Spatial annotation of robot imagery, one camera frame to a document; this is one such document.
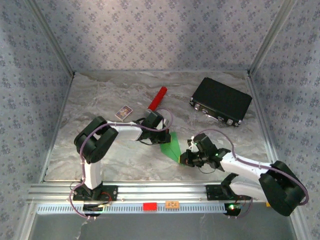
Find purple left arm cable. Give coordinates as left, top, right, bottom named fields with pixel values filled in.
left=69, top=107, right=175, bottom=221

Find white slotted cable duct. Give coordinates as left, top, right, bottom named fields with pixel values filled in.
left=36, top=202, right=230, bottom=215

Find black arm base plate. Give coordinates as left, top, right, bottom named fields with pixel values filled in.
left=205, top=184, right=252, bottom=201
left=72, top=184, right=119, bottom=202

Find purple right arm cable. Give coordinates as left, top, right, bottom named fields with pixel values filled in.
left=192, top=128, right=310, bottom=220

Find black controller board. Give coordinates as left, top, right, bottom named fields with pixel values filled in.
left=224, top=202, right=243, bottom=217
left=82, top=203, right=105, bottom=217

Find thin red and black wires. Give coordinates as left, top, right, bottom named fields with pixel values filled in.
left=98, top=191, right=113, bottom=207
left=233, top=196, right=247, bottom=207

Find red microphone with grey head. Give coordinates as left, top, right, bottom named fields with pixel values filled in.
left=146, top=86, right=169, bottom=113

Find aluminium table side rail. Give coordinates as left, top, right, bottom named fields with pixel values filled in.
left=246, top=72, right=286, bottom=182
left=39, top=73, right=76, bottom=183

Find green paper sheet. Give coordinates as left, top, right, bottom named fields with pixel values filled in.
left=159, top=131, right=185, bottom=166

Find aluminium frame post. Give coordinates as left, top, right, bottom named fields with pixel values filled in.
left=24, top=0, right=76, bottom=77
left=246, top=0, right=299, bottom=77

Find purple playing card box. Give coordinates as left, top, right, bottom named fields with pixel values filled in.
left=114, top=105, right=134, bottom=122

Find black briefcase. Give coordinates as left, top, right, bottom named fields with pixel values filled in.
left=189, top=76, right=253, bottom=128

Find red toy block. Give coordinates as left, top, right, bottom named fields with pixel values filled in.
left=142, top=202, right=158, bottom=212

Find aluminium mounting rail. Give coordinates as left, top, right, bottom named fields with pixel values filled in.
left=26, top=181, right=266, bottom=205

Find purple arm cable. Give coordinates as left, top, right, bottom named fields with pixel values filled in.
left=192, top=128, right=310, bottom=220
left=69, top=107, right=175, bottom=221

